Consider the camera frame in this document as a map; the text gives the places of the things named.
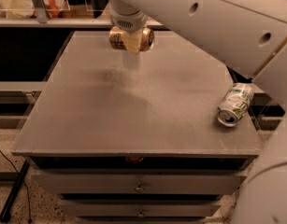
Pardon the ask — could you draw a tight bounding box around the grey drawer cabinet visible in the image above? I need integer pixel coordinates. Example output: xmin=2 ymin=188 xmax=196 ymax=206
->
xmin=14 ymin=31 xmax=261 ymax=224

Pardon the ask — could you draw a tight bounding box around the clear acrylic panel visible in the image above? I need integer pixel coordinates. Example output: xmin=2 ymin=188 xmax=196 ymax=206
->
xmin=0 ymin=0 xmax=71 ymax=20

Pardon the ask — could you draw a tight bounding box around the green and white can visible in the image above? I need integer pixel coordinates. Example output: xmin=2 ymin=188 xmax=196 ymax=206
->
xmin=217 ymin=83 xmax=254 ymax=128

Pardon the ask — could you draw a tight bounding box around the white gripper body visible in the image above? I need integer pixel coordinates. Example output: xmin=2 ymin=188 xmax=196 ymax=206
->
xmin=110 ymin=10 xmax=148 ymax=33

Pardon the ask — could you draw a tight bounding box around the orange white plastic bag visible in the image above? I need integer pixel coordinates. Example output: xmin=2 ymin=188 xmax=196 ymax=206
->
xmin=6 ymin=0 xmax=67 ymax=20

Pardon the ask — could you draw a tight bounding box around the grey drawer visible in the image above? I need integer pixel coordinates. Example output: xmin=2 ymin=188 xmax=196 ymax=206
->
xmin=33 ymin=171 xmax=247 ymax=195
xmin=59 ymin=200 xmax=220 ymax=217

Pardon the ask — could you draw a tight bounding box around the left black floor rail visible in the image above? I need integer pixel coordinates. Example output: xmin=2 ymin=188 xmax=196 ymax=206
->
xmin=0 ymin=161 xmax=29 ymax=223

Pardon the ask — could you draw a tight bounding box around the left metal shelf bracket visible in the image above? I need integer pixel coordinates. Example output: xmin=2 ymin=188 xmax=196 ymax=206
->
xmin=32 ymin=0 xmax=50 ymax=23

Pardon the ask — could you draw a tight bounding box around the orange soda can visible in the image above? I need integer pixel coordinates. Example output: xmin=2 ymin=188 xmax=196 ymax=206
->
xmin=109 ymin=26 xmax=154 ymax=52

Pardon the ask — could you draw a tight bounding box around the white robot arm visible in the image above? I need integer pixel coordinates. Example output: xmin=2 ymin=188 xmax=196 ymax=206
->
xmin=121 ymin=0 xmax=287 ymax=224

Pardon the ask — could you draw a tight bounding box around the top grey drawer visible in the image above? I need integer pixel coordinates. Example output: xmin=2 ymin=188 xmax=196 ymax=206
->
xmin=33 ymin=171 xmax=247 ymax=195

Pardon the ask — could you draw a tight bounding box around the black floor cable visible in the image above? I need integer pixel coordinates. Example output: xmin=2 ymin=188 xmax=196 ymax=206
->
xmin=0 ymin=139 xmax=33 ymax=224

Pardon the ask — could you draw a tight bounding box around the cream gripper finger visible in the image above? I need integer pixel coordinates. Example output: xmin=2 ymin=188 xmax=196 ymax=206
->
xmin=122 ymin=30 xmax=142 ymax=54

